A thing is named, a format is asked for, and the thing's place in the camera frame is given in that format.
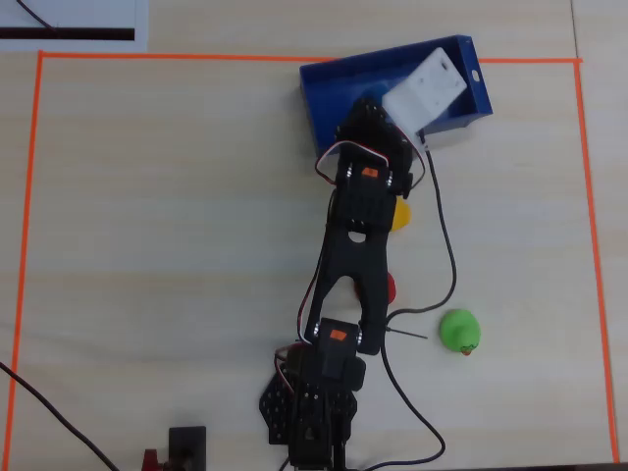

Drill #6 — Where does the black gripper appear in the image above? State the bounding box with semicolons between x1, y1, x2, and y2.
336;96;418;163

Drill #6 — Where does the blue plastic box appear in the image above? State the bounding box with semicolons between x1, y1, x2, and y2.
298;33;495;158

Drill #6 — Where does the yellow rubber duck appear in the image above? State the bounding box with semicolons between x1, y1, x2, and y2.
391;195;413;233

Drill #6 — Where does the red rubber duck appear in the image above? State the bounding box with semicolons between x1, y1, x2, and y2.
351;272;397;305

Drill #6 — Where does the green rubber duck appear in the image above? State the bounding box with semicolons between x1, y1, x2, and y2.
439;308;482;357

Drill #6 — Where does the black zip tie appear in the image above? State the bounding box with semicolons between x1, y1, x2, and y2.
385;326;429;340

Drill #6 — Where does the orange tape strip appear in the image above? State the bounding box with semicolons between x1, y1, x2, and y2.
3;50;46;471
572;58;621;465
37;49;583;66

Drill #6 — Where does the white board with black stripe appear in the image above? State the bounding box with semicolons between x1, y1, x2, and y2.
0;0;149;53

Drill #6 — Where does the black table clamp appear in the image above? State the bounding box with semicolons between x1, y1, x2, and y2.
168;426;208;471

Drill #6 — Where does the white red black servo cable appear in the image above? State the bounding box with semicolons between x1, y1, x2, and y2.
314;140;427;187

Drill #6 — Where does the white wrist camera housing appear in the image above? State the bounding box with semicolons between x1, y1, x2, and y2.
381;47;468;133

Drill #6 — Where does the black camera cable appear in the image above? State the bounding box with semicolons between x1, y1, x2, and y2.
342;128;458;471

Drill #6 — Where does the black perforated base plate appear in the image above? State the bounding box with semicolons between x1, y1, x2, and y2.
258;370;360;445

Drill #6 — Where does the thin dark cable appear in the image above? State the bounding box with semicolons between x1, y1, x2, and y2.
16;0;59;31

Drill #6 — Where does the black power cable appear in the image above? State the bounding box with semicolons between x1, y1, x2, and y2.
0;361;121;471

